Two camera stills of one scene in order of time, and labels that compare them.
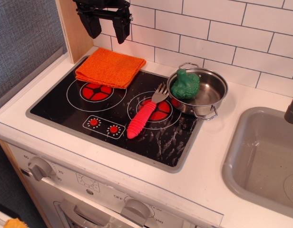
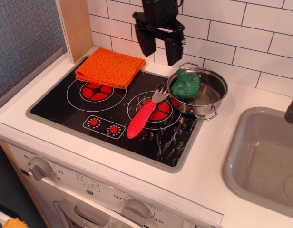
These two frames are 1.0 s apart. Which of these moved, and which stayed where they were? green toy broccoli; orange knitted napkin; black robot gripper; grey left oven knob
Moved: black robot gripper
Stayed: green toy broccoli; orange knitted napkin; grey left oven knob
